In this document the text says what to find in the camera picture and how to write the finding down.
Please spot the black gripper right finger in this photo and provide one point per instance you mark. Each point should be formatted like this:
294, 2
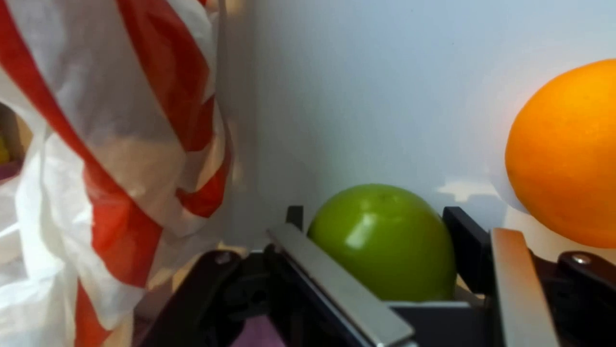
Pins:
521, 300

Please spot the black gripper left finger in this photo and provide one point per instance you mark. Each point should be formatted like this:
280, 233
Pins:
334, 281

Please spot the dark green toy apple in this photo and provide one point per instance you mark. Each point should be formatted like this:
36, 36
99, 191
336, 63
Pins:
386, 243

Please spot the orange toy fruit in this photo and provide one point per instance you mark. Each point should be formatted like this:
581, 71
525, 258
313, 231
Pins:
571, 154

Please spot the white red plastic bag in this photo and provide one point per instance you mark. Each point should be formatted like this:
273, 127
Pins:
128, 96

